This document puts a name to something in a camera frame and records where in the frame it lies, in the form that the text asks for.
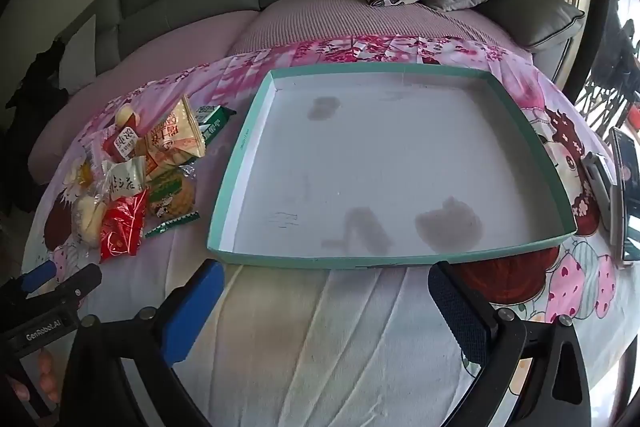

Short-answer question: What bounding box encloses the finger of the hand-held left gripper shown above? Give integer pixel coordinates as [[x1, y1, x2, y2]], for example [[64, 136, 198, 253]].
[[0, 261, 57, 304], [50, 263, 103, 308]]

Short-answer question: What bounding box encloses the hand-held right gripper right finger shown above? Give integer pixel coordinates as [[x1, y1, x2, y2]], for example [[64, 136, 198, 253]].
[[428, 260, 594, 427]]

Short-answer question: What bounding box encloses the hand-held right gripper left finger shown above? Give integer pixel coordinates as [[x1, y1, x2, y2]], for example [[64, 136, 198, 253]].
[[59, 260, 226, 427]]

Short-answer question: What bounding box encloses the clear-wrapped round cake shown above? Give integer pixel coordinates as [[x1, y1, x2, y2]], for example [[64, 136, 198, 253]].
[[71, 192, 108, 249]]

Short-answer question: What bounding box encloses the white packet with red print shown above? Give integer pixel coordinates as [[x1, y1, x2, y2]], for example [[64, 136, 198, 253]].
[[102, 155, 147, 205]]

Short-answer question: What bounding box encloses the green cow biscuit packet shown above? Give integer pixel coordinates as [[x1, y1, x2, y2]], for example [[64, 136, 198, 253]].
[[144, 167, 201, 239]]

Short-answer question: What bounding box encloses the teal cardboard tray box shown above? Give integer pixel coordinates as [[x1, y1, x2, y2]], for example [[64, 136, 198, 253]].
[[206, 63, 578, 269]]

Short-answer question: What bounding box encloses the yellow bread packet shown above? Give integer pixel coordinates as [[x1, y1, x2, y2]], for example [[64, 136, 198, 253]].
[[136, 95, 207, 170]]

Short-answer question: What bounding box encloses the pale yellow pastry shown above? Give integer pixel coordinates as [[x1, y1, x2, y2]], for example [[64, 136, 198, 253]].
[[115, 103, 142, 128]]

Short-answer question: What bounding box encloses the person's left hand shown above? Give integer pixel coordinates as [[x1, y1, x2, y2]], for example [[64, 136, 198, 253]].
[[10, 351, 64, 402]]

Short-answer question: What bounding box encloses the shiny red snack packet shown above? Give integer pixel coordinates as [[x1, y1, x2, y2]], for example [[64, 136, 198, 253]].
[[99, 188, 150, 264]]

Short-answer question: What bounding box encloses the pink cartoon printed blanket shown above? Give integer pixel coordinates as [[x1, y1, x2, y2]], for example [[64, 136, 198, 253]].
[[20, 34, 640, 427]]

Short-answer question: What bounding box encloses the black cloth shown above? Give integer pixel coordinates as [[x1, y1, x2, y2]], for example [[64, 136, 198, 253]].
[[5, 39, 68, 212]]

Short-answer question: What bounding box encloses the dark green snack packet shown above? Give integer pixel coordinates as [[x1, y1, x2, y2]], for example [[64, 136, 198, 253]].
[[200, 109, 237, 152]]

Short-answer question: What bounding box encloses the silver and black device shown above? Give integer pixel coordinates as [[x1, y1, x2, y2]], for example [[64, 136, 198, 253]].
[[582, 152, 618, 230]]

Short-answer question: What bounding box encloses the white cushion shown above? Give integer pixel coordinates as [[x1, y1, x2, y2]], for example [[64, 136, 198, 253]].
[[59, 14, 98, 95]]

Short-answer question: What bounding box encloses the black metal railing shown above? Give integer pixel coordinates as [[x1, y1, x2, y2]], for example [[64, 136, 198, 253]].
[[575, 17, 640, 132]]

